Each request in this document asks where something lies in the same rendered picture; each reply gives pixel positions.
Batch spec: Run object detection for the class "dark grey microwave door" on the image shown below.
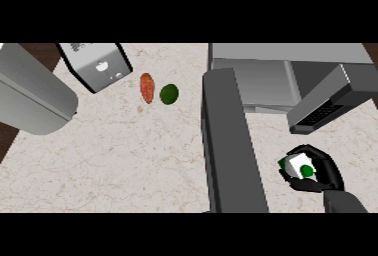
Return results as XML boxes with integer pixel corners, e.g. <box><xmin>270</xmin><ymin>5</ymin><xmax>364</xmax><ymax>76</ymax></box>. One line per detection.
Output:
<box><xmin>199</xmin><ymin>67</ymin><xmax>271</xmax><ymax>214</ymax></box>

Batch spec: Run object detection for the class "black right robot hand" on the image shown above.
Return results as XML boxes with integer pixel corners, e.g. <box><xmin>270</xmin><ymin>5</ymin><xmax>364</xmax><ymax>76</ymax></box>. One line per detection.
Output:
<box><xmin>277</xmin><ymin>143</ymin><xmax>346</xmax><ymax>194</ymax></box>

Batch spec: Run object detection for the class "grey rounded appliance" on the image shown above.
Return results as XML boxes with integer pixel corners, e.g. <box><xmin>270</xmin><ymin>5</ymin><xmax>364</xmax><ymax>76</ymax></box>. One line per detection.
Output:
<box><xmin>0</xmin><ymin>43</ymin><xmax>79</xmax><ymax>136</ymax></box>

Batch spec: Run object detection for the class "white green milk carton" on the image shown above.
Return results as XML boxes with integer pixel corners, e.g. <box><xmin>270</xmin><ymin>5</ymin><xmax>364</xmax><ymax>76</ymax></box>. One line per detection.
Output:
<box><xmin>277</xmin><ymin>153</ymin><xmax>315</xmax><ymax>180</ymax></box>

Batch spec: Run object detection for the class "green avocado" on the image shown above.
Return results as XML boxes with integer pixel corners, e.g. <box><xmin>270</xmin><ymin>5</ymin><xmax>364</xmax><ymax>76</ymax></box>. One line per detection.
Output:
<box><xmin>157</xmin><ymin>83</ymin><xmax>180</xmax><ymax>106</ymax></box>

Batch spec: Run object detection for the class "silver black-edged box appliance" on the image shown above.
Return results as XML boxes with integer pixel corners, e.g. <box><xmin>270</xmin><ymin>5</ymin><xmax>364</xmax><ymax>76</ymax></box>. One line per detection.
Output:
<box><xmin>54</xmin><ymin>43</ymin><xmax>134</xmax><ymax>95</ymax></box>

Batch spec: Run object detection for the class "grey microwave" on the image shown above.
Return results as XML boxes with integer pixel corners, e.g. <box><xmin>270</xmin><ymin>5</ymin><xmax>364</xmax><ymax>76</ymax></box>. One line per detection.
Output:
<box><xmin>208</xmin><ymin>43</ymin><xmax>378</xmax><ymax>136</ymax></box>

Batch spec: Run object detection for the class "orange sweet potato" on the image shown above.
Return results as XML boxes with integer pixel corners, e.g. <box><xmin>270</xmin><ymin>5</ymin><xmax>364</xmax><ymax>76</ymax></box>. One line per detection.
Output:
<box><xmin>138</xmin><ymin>72</ymin><xmax>156</xmax><ymax>105</ymax></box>

